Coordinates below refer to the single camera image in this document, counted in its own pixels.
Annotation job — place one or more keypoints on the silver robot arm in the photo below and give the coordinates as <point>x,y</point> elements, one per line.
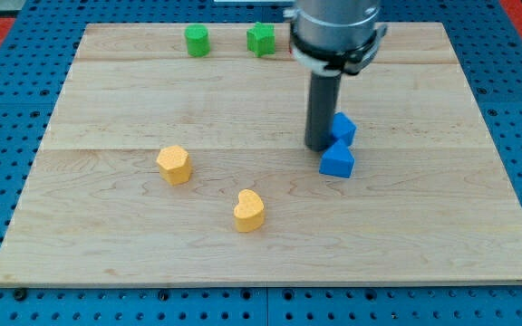
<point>333,37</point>

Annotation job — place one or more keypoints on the blue triangle block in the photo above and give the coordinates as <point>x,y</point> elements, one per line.
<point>337,161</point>

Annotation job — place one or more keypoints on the yellow heart block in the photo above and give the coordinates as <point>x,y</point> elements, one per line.
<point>249,213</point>

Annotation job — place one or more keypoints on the yellow hexagon block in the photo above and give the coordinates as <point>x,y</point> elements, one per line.
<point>174,165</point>

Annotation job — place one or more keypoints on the blue cube block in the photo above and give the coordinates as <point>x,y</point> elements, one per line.
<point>343,129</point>

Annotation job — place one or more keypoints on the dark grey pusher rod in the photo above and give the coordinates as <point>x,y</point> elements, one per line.
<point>321,106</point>

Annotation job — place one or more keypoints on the wooden board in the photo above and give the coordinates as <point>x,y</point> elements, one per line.
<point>428,203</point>

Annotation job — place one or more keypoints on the green star block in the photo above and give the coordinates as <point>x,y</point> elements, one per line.
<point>261,40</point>

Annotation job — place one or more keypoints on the green cylinder block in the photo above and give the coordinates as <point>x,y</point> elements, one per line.
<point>197,42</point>

